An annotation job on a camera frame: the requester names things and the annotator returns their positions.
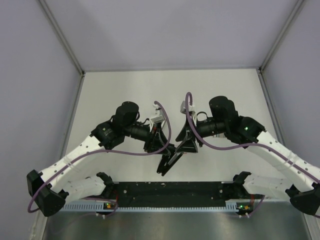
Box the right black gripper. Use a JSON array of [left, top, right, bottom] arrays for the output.
[[175, 114, 227, 153]]

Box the aluminium frame left post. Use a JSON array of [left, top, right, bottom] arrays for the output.
[[36, 0, 85, 77]]

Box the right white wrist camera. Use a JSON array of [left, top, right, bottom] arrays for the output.
[[180, 100, 196, 115]]

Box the black stapler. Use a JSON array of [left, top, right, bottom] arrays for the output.
[[156, 152, 184, 176]]

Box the aluminium frame right post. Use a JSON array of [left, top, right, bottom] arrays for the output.
[[257, 0, 308, 74]]

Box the grey slotted cable duct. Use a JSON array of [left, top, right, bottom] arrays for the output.
[[60, 200, 250, 214]]

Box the aluminium frame post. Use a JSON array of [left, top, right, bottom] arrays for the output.
[[36, 0, 85, 77], [257, 0, 308, 74]]

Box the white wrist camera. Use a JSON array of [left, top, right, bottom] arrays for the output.
[[180, 100, 196, 115], [149, 103, 166, 130]]

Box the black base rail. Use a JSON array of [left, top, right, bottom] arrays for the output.
[[108, 181, 243, 208]]

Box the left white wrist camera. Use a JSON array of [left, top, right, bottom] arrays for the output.
[[149, 103, 166, 130]]

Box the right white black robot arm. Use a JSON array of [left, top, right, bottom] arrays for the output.
[[180, 92, 320, 218]]

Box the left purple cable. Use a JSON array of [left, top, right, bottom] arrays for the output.
[[27, 100, 172, 214]]

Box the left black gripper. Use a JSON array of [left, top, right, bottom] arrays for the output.
[[123, 122, 171, 155]]

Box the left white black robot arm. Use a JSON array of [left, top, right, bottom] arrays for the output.
[[26, 101, 171, 217]]

